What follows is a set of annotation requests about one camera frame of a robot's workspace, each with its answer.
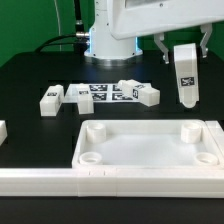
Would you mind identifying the white block left edge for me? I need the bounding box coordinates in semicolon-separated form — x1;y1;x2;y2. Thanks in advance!
0;120;7;146

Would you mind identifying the black cable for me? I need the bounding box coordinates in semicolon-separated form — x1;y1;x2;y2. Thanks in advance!
33;0;91;54

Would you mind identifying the white desk top tray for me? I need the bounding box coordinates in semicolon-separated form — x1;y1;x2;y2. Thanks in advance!
72;120;224;168

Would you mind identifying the white thin cable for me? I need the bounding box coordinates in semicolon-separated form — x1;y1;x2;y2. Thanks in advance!
53;0;63;52

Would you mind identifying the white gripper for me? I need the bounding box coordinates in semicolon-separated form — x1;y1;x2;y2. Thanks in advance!
107;0;224;64

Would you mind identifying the white marker base plate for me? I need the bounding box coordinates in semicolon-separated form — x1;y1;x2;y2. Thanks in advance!
64;83;136;103

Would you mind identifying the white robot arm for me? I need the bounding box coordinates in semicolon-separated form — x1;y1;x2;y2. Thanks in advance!
85;0;224;63

